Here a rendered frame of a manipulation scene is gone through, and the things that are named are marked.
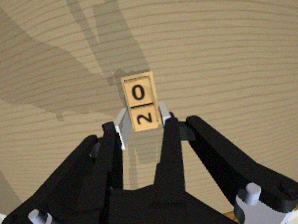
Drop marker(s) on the tan wooden calendar cube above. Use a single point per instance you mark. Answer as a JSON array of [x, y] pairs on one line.
[[144, 117], [138, 91]]

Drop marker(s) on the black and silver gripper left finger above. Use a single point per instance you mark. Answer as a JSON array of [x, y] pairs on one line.
[[64, 196]]

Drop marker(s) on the tan wooden tray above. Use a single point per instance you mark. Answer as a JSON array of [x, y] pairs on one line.
[[149, 74]]

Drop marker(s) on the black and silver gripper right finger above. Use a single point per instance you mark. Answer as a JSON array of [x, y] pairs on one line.
[[263, 196]]

